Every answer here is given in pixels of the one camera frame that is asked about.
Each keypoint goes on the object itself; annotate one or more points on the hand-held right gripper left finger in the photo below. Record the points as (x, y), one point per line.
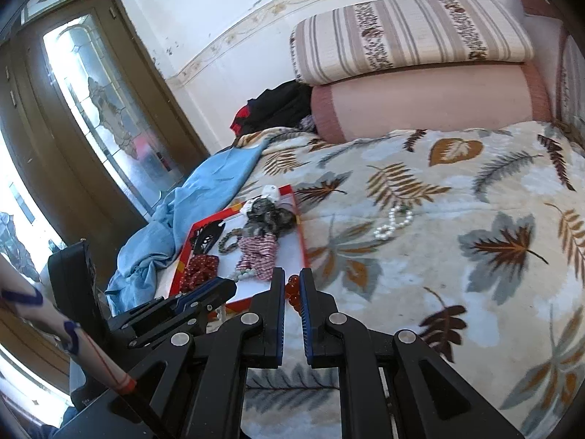
(279, 329)

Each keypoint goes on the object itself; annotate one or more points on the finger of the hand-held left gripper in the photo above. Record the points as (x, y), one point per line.
(196, 293)
(183, 324)

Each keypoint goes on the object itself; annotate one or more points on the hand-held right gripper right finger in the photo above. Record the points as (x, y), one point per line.
(307, 329)

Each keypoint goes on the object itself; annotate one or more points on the black hair claw clip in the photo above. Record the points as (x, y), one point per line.
(203, 240)

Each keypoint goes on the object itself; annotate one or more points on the red cardboard box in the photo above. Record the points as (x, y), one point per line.
(290, 251)

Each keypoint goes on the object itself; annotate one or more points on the white floral scrunchie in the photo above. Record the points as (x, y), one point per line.
(270, 192)

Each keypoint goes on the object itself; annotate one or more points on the red white striped scrunchie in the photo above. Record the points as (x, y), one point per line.
(258, 251)

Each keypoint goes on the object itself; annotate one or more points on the bright window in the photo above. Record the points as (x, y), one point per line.
(18, 201)

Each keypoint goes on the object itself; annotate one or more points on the black grey scrunchie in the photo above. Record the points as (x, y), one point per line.
(267, 217)

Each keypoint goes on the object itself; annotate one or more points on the light blue cloth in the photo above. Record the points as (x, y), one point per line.
(205, 183)

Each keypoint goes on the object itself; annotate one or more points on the red cloth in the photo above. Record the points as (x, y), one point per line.
(238, 121)

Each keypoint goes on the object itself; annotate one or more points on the leaf print blanket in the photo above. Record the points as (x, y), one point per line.
(411, 169)

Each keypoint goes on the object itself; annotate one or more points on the grey patterned cloth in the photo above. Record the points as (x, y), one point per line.
(307, 123)

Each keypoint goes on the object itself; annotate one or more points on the black cloth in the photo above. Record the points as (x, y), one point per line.
(279, 105)

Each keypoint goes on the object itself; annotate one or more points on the brown door with glass pane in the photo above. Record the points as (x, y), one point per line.
(91, 77)

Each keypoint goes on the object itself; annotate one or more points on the striped floral pillow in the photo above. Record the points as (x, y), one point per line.
(571, 82)
(411, 32)

